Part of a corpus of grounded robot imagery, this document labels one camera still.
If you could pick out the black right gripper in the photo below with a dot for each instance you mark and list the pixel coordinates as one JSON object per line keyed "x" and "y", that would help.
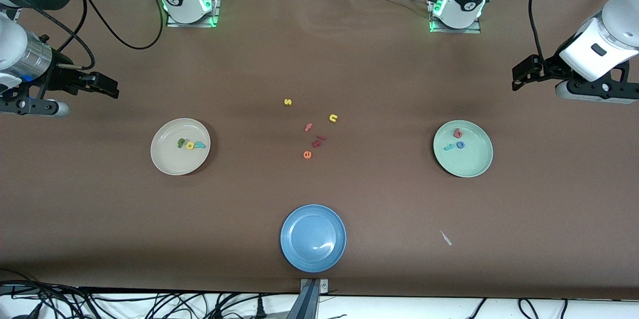
{"x": 61, "y": 77}

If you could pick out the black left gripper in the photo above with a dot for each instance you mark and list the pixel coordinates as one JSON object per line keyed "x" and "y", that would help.
{"x": 547, "y": 68}

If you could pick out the beige round plate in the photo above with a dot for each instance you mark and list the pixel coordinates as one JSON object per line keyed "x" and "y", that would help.
{"x": 172, "y": 164}

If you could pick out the green round plate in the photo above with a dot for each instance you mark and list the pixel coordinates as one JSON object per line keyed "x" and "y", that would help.
{"x": 474, "y": 161}

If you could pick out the brown paper table cover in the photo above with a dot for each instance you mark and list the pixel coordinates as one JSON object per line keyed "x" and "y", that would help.
{"x": 100, "y": 219}

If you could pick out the white paper scrap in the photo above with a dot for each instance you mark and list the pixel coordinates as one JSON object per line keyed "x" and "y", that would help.
{"x": 446, "y": 238}

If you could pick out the blue round plate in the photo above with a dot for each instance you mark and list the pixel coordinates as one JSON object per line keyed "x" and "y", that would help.
{"x": 313, "y": 239}

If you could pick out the black power plug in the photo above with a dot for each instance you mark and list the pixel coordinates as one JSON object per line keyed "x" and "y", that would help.
{"x": 259, "y": 309}

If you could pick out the dark grey pole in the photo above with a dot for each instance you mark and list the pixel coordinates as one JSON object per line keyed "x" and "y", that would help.
{"x": 305, "y": 304}

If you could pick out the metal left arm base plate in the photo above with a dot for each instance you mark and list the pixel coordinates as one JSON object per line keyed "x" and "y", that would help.
{"x": 457, "y": 31}

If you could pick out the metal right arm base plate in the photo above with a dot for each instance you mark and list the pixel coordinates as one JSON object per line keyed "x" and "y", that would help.
{"x": 192, "y": 25}

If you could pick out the metal clamp bracket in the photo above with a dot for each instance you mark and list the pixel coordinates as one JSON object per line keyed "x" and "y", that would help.
{"x": 323, "y": 286}

